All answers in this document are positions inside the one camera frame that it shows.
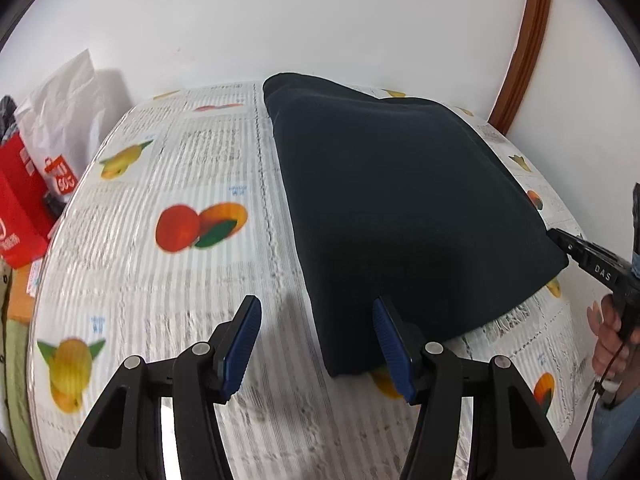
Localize wooden bedside cabinet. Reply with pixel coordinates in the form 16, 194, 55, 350
8, 264, 36, 325

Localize plaid grey cloth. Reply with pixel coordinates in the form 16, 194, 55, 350
0, 96, 18, 145

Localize white plastic shopping bag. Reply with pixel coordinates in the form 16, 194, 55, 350
16, 50, 131, 203

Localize small packets on cabinet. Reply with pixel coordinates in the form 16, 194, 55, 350
25, 258, 43, 298

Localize brown wooden door frame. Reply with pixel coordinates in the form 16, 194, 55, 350
488, 0, 552, 134

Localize person's right hand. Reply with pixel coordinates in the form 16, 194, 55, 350
587, 294, 639, 402

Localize person's jeans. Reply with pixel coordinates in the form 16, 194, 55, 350
587, 390, 639, 479

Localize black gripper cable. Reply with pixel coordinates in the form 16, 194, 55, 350
566, 328, 632, 466

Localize black sweatshirt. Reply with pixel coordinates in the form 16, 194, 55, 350
262, 73, 567, 376

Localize fruit print tablecloth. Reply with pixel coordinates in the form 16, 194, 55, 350
27, 81, 594, 480

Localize green bed sheet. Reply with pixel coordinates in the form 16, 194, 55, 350
6, 320, 44, 479

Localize red paper shopping bag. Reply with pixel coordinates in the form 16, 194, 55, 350
0, 134, 55, 269

